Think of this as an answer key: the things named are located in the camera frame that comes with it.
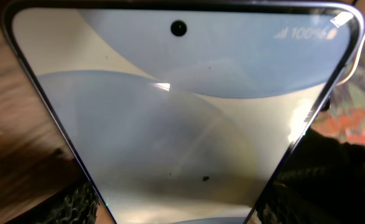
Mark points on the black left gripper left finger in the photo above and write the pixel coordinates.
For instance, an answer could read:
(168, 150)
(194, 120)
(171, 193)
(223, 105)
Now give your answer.
(75, 204)

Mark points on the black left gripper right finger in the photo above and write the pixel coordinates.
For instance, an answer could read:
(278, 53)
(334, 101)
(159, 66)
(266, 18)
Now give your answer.
(322, 181)

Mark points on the blue Galaxy smartphone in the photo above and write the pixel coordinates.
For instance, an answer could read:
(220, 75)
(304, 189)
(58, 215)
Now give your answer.
(182, 111)

